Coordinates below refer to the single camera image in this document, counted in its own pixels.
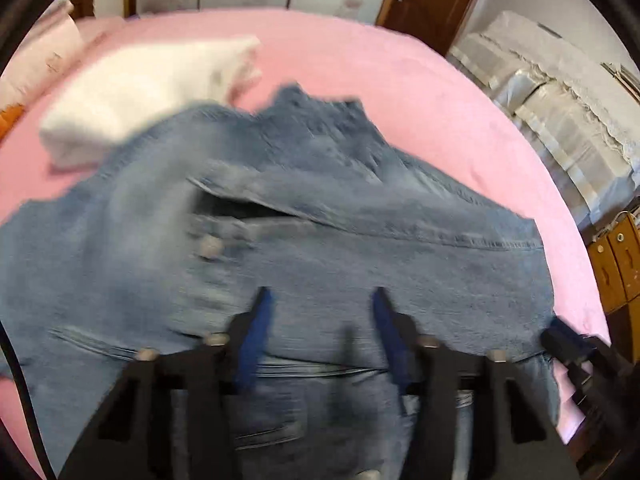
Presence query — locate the furniture under lace cover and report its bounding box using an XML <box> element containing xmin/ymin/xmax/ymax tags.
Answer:
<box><xmin>447</xmin><ymin>10</ymin><xmax>640</xmax><ymax>226</ymax></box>

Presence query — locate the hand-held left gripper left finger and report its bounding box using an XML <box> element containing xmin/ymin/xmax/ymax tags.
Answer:
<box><xmin>59</xmin><ymin>287</ymin><xmax>275</xmax><ymax>480</ymax></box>

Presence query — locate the pink bed blanket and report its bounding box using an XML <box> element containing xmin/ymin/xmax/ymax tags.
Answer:
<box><xmin>0</xmin><ymin>9</ymin><xmax>613</xmax><ymax>461</ymax></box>

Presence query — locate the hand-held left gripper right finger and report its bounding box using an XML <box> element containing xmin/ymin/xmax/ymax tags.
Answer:
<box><xmin>372</xmin><ymin>287</ymin><xmax>581</xmax><ymax>480</ymax></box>

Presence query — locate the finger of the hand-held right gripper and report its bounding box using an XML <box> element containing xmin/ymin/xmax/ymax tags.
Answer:
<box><xmin>541</xmin><ymin>317</ymin><xmax>598</xmax><ymax>368</ymax></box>

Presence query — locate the brown wooden door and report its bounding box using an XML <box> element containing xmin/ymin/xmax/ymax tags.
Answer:
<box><xmin>375</xmin><ymin>0</ymin><xmax>493</xmax><ymax>56</ymax></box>

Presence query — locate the yellow wooden cabinet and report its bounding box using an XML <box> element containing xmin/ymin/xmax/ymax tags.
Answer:
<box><xmin>587</xmin><ymin>212</ymin><xmax>640</xmax><ymax>361</ymax></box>

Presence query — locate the folded white cloth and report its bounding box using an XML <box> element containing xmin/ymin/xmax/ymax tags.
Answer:
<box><xmin>39</xmin><ymin>35</ymin><xmax>263</xmax><ymax>168</ymax></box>

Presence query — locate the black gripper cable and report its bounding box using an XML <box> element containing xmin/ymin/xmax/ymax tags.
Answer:
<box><xmin>0</xmin><ymin>320</ymin><xmax>57</xmax><ymax>480</ymax></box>

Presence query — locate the blue denim jacket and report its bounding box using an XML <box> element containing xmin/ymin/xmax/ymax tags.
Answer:
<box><xmin>0</xmin><ymin>85</ymin><xmax>561</xmax><ymax>480</ymax></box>

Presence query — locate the pink printed pillow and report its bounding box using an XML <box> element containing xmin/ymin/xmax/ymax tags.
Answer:
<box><xmin>0</xmin><ymin>0</ymin><xmax>83</xmax><ymax>138</ymax></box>

